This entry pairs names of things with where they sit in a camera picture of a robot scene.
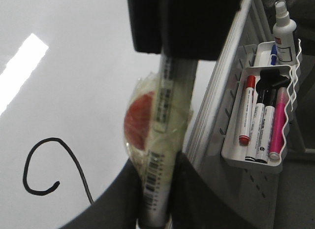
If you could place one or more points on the white spray bottle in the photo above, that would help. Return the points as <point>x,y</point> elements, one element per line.
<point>283,34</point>

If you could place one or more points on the blue capped marker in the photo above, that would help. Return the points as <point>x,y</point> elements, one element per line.
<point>273,55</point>

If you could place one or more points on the black capped marker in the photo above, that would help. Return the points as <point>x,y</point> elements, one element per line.
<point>256,126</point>
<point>262,153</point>

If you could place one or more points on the white black whiteboard marker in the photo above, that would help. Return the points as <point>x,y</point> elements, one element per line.
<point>171,91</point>

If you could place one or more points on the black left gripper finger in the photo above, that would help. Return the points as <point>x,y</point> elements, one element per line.
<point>188,29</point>
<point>193,205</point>

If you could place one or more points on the pink highlighter marker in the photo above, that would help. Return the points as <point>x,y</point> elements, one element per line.
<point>277,139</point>

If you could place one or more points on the white marker tray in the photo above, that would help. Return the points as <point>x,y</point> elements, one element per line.
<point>265,100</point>

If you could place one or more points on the red capped marker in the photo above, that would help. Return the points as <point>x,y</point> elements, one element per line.
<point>244,133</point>

